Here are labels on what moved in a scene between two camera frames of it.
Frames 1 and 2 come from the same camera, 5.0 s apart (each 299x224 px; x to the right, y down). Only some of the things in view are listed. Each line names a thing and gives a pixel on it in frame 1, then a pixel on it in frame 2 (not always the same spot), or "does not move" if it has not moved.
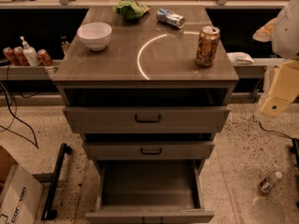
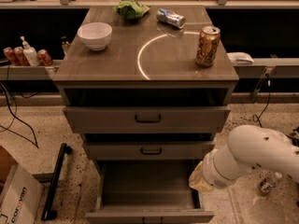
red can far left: (10, 56) does not move
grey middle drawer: (149, 150) does not move
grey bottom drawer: (149, 191) does not move
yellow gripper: (287, 32) → (212, 171)
